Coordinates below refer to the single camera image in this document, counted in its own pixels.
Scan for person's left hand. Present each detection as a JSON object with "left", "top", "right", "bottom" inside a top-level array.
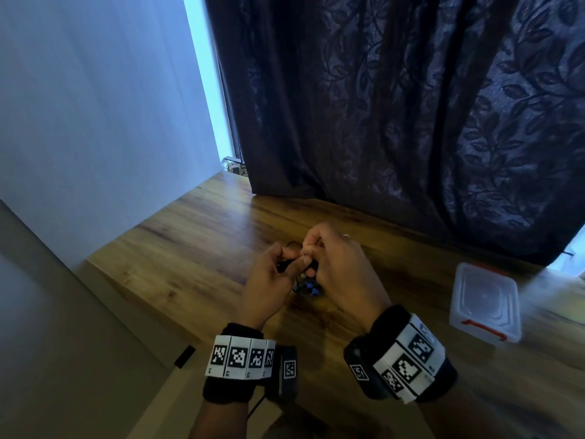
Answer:
[{"left": 235, "top": 241, "right": 312, "bottom": 332}]

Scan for person's right hand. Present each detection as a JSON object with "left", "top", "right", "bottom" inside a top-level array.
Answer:
[{"left": 301, "top": 221, "right": 394, "bottom": 328}]

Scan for right wristband with marker tags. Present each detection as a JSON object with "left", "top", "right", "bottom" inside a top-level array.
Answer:
[{"left": 367, "top": 304, "right": 459, "bottom": 405}]

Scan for clear plastic box red handle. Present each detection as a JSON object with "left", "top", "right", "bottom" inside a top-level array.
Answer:
[{"left": 448, "top": 262, "right": 523, "bottom": 346}]

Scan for left wristband with marker tags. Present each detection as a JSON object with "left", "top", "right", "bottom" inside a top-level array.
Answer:
[{"left": 202, "top": 322, "right": 277, "bottom": 405}]

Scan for white window frame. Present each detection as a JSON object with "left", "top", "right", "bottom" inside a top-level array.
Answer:
[{"left": 182, "top": 0, "right": 250, "bottom": 177}]

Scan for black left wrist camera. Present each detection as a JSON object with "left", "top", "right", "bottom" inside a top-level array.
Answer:
[{"left": 267, "top": 344, "right": 299, "bottom": 405}]

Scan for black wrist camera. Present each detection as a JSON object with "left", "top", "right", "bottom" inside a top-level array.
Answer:
[
  {"left": 342, "top": 335, "right": 389, "bottom": 401},
  {"left": 267, "top": 344, "right": 299, "bottom": 405}
]

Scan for dark leaf-patterned curtain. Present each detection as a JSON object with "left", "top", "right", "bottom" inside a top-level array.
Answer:
[{"left": 203, "top": 0, "right": 585, "bottom": 267}]

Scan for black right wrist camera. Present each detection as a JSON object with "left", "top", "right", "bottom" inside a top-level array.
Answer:
[{"left": 342, "top": 335, "right": 389, "bottom": 401}]

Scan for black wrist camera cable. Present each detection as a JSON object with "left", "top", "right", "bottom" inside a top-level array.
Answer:
[{"left": 246, "top": 395, "right": 269, "bottom": 419}]

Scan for small black desk fitting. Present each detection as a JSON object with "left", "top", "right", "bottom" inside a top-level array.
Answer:
[{"left": 173, "top": 344, "right": 196, "bottom": 370}]

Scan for wristband with marker tags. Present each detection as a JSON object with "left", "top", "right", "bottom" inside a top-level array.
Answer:
[
  {"left": 202, "top": 322, "right": 277, "bottom": 405},
  {"left": 367, "top": 304, "right": 459, "bottom": 405}
]

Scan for black earphones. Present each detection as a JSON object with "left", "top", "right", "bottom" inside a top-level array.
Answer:
[{"left": 275, "top": 240, "right": 321, "bottom": 276}]

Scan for person's left forearm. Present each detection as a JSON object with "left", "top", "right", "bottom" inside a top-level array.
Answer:
[{"left": 190, "top": 399, "right": 250, "bottom": 439}]

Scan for person's right forearm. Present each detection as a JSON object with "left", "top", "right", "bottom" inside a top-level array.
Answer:
[{"left": 418, "top": 384, "right": 494, "bottom": 439}]

